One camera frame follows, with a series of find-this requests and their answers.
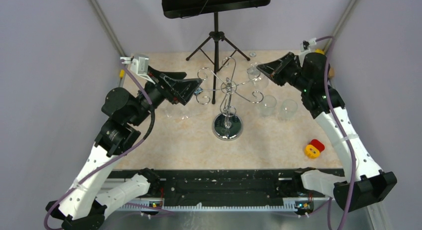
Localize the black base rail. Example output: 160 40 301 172
108 168 343 219

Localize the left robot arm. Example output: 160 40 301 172
46 68 202 230

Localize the yellow red toy block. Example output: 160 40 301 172
304 139 325 159

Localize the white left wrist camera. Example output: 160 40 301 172
119 54 156 84

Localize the ribbed wine glass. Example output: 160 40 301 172
258 95 277 117
278 99 298 120
247 62 269 91

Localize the black music stand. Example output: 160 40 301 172
159 0 272 106

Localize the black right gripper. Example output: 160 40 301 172
256 52 310 93

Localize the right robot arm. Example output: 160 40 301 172
257 52 397 212

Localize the small blue black toy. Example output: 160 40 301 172
194 87 203 96

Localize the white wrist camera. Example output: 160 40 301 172
119 54 156 84
298 38 317 66

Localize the yellow corner bracket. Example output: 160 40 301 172
315 49 325 55

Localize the clear wine glass back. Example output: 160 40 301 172
164 103 192 120

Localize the chrome wine glass rack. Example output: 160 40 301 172
195 57 264 141

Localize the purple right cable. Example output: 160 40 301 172
315 35 358 230

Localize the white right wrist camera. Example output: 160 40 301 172
298 38 317 66

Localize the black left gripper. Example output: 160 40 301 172
129 65 202 126

